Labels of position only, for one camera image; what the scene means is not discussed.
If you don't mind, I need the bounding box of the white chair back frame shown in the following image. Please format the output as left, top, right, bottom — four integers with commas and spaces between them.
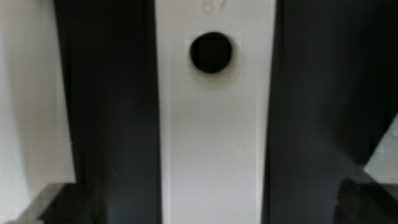
0, 0, 398, 224

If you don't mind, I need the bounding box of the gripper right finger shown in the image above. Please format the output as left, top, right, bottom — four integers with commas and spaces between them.
333, 179, 398, 224

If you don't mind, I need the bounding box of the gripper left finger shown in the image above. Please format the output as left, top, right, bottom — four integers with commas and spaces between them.
15, 183, 106, 224

